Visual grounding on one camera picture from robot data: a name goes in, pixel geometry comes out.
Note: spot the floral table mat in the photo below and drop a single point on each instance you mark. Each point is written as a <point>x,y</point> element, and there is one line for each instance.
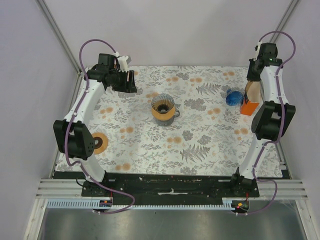
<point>208,138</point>

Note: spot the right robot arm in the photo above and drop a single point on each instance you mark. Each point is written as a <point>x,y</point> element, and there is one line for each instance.
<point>271,120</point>

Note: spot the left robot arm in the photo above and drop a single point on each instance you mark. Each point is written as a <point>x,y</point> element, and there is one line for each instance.
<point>72,135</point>

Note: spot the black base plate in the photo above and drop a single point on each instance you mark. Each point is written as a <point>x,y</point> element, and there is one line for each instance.
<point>163,190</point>

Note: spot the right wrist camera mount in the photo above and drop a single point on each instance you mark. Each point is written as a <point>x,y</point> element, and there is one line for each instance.
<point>257,50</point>

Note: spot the clear glass dripper cone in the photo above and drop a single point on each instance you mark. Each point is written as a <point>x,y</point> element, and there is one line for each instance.
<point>162,103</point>

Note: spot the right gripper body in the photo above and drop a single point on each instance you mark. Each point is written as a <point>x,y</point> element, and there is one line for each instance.
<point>252,75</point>

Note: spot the glass coffee server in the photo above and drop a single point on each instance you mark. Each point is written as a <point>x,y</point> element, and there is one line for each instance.
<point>165,119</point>

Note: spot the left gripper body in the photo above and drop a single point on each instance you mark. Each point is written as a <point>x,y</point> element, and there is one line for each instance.
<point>120,79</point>

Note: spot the orange coffee filter box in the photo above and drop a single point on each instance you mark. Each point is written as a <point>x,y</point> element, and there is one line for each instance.
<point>251,98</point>

